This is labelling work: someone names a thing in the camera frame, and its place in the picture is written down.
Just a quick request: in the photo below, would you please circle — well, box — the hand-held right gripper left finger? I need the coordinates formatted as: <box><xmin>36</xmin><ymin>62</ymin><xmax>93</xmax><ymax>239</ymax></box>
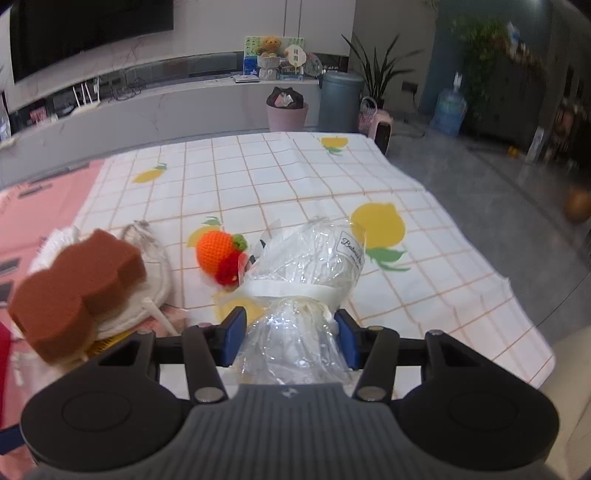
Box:
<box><xmin>92</xmin><ymin>307</ymin><xmax>247</xmax><ymax>403</ymax></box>

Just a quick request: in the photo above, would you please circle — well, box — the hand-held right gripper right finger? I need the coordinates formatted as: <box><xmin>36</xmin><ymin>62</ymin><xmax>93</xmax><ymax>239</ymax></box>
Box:
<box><xmin>335</xmin><ymin>308</ymin><xmax>497</xmax><ymax>402</ymax></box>

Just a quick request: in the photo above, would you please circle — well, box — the clear plastic bundle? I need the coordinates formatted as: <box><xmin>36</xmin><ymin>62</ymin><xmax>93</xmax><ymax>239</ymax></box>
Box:
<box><xmin>233</xmin><ymin>216</ymin><xmax>368</xmax><ymax>384</ymax></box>

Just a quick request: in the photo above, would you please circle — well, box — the orange crocheted fruit toy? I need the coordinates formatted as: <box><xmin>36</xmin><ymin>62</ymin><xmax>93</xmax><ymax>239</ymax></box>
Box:
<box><xmin>195</xmin><ymin>231</ymin><xmax>250</xmax><ymax>287</ymax></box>

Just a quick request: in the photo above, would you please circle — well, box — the brown sponge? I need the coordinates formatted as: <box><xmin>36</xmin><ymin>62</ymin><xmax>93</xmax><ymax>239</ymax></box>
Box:
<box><xmin>8</xmin><ymin>229</ymin><xmax>148</xmax><ymax>366</ymax></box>

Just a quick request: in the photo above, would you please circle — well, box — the fruit print checked tablecloth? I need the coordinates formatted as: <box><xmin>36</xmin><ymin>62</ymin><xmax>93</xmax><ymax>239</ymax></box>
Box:
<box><xmin>74</xmin><ymin>131</ymin><xmax>557</xmax><ymax>393</ymax></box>

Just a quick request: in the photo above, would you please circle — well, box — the white lace cloth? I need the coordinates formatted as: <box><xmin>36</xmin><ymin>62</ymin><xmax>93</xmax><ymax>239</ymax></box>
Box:
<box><xmin>30</xmin><ymin>226</ymin><xmax>86</xmax><ymax>273</ymax></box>

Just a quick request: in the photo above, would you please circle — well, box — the pink space heater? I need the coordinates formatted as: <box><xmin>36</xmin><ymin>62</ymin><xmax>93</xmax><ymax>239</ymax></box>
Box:
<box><xmin>369</xmin><ymin>110</ymin><xmax>394</xmax><ymax>155</ymax></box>

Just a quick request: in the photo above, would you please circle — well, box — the pink trash bin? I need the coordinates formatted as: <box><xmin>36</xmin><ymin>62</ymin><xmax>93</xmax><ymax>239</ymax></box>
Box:
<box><xmin>266</xmin><ymin>87</ymin><xmax>309</xmax><ymax>132</ymax></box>

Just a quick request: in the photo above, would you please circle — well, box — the white marble television console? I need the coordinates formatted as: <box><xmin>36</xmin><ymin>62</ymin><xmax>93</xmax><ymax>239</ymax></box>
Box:
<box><xmin>0</xmin><ymin>51</ymin><xmax>324</xmax><ymax>162</ymax></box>

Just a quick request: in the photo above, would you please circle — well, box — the pink play mat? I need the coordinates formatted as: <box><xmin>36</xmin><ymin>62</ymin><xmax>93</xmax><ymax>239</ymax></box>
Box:
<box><xmin>0</xmin><ymin>159</ymin><xmax>105</xmax><ymax>324</ymax></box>

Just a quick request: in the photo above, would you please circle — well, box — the grey lidded trash can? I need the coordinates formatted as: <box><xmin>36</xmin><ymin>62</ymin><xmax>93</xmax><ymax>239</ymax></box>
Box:
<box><xmin>318</xmin><ymin>71</ymin><xmax>365</xmax><ymax>134</ymax></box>

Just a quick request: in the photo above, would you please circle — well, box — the blue water jug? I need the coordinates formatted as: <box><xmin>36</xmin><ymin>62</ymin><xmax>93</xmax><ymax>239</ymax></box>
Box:
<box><xmin>431</xmin><ymin>71</ymin><xmax>468</xmax><ymax>137</ymax></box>

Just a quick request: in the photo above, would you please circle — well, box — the brown ball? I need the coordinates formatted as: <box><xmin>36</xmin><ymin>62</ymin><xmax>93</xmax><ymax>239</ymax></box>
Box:
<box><xmin>563</xmin><ymin>185</ymin><xmax>591</xmax><ymax>224</ymax></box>

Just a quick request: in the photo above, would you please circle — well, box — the long leaf potted plant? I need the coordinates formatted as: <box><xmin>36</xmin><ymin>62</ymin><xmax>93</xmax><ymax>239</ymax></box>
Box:
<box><xmin>342</xmin><ymin>33</ymin><xmax>411</xmax><ymax>112</ymax></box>

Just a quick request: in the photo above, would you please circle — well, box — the white router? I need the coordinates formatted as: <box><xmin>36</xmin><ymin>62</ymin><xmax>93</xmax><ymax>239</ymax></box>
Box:
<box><xmin>69</xmin><ymin>78</ymin><xmax>102</xmax><ymax>114</ymax></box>

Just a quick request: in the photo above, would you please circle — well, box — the green picture board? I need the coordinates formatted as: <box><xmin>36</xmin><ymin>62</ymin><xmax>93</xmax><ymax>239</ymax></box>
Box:
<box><xmin>243</xmin><ymin>36</ymin><xmax>305</xmax><ymax>81</ymax></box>

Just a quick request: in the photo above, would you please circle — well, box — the dark sideboard cabinet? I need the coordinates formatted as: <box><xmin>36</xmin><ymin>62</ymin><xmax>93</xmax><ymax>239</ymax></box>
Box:
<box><xmin>480</xmin><ymin>51</ymin><xmax>555</xmax><ymax>148</ymax></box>

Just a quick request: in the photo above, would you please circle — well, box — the small brown teddy bear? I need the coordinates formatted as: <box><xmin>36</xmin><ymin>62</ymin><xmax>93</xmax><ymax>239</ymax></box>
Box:
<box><xmin>256</xmin><ymin>36</ymin><xmax>284</xmax><ymax>58</ymax></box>

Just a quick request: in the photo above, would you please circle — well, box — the green climbing plant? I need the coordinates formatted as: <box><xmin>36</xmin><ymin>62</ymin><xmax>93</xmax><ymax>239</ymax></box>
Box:
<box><xmin>452</xmin><ymin>14</ymin><xmax>509</xmax><ymax>93</ymax></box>

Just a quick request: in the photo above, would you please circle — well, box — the white drawstring pouch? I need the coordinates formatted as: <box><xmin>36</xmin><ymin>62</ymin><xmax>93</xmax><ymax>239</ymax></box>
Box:
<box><xmin>92</xmin><ymin>220</ymin><xmax>184</xmax><ymax>342</ymax></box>

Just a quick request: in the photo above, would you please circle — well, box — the pink wire basket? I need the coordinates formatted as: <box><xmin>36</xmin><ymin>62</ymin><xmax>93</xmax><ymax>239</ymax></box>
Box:
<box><xmin>358</xmin><ymin>97</ymin><xmax>378</xmax><ymax>134</ymax></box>

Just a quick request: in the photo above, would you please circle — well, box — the black cable bundle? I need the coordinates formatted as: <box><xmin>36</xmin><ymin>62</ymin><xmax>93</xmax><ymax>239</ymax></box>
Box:
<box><xmin>111</xmin><ymin>78</ymin><xmax>144</xmax><ymax>100</ymax></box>

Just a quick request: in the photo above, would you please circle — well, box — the black wall television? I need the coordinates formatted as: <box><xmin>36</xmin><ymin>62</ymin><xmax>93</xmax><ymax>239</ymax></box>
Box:
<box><xmin>9</xmin><ymin>0</ymin><xmax>175</xmax><ymax>84</ymax></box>

